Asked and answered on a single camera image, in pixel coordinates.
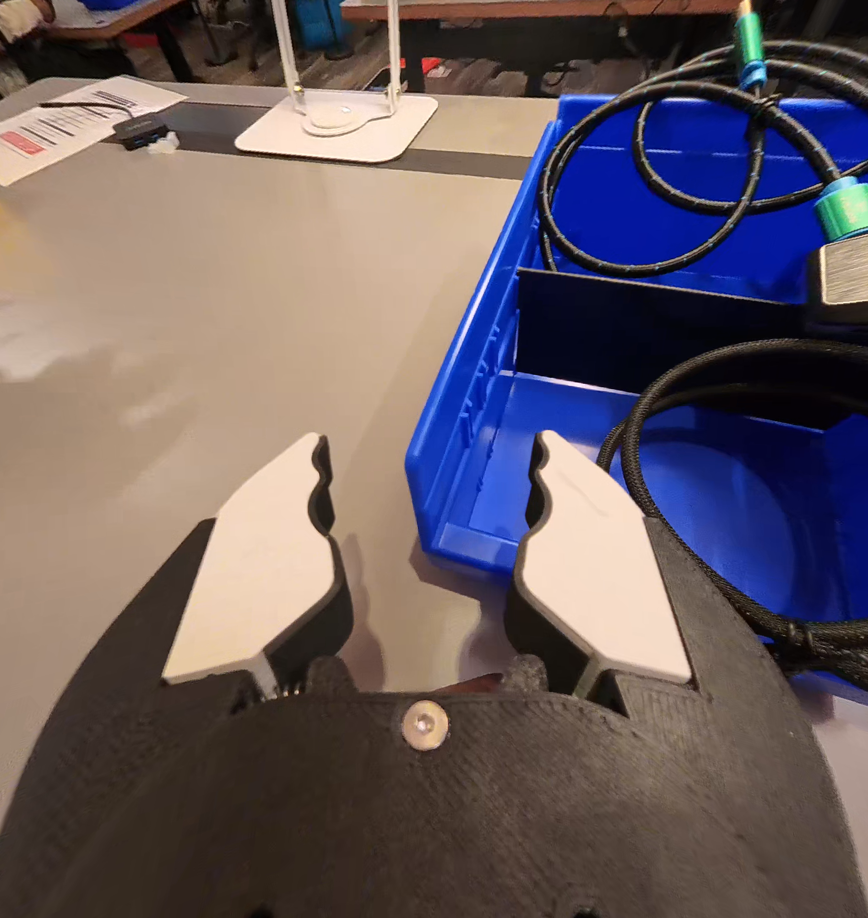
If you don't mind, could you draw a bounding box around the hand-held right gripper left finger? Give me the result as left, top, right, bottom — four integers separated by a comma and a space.
162, 432, 354, 686

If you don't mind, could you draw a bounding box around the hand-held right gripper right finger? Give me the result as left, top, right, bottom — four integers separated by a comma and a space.
504, 429, 694, 702

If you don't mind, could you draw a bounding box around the blue plastic bin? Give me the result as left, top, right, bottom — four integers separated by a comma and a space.
405, 93, 868, 702

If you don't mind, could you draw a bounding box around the thick black braided cable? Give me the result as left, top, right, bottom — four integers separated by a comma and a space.
595, 340, 868, 700

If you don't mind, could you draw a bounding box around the black usb hub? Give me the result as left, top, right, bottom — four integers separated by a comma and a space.
38, 100, 174, 152

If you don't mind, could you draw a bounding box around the black bin divider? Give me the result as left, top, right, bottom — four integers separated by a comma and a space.
516, 267, 836, 431

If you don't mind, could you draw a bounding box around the silver adapter with green collar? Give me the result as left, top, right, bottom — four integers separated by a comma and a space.
807, 175, 868, 334

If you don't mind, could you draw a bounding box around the white stand base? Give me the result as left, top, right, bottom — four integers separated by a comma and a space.
235, 0, 439, 165

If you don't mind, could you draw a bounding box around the printed paper sheet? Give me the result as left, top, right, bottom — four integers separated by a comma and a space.
0, 75, 190, 187

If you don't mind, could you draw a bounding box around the wooden table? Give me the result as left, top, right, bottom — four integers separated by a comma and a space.
45, 0, 200, 83

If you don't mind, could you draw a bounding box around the braided cable with green plug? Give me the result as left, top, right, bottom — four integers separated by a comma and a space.
538, 0, 868, 278

